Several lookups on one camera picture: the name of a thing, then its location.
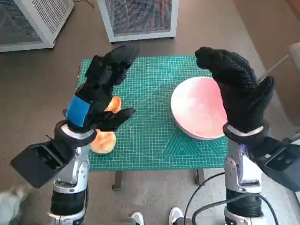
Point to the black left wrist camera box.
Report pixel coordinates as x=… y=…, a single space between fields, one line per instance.
x=35 y=164

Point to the grey table leg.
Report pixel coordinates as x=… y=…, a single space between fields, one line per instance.
x=118 y=180
x=199 y=175

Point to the long braided toy bread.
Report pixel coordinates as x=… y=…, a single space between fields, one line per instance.
x=114 y=104

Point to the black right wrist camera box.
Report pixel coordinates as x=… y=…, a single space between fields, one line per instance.
x=281 y=164

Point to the white foot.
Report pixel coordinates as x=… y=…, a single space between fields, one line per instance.
x=175 y=214
x=138 y=218

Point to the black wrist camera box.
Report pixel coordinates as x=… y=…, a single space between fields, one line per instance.
x=35 y=164
x=281 y=164

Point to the narrow white mesh cabinet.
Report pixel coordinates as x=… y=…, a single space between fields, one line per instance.
x=140 y=16

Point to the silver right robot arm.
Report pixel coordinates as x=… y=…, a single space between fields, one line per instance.
x=243 y=173

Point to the pink bowl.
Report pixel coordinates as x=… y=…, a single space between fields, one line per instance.
x=197 y=107

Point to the pale blurred object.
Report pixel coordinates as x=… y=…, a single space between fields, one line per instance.
x=11 y=204

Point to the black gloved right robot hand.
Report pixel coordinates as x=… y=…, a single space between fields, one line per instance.
x=241 y=93

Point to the wide white mesh cabinet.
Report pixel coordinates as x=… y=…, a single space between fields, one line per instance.
x=35 y=21

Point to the green cutting mat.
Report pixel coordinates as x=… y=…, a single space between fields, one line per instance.
x=145 y=105

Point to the white left foot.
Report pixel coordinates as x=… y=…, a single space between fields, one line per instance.
x=138 y=218

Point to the round toy bread bun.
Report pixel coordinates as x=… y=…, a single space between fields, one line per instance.
x=103 y=144

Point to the white right foot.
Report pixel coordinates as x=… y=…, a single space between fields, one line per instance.
x=175 y=214

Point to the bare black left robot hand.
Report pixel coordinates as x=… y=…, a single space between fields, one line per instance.
x=96 y=77

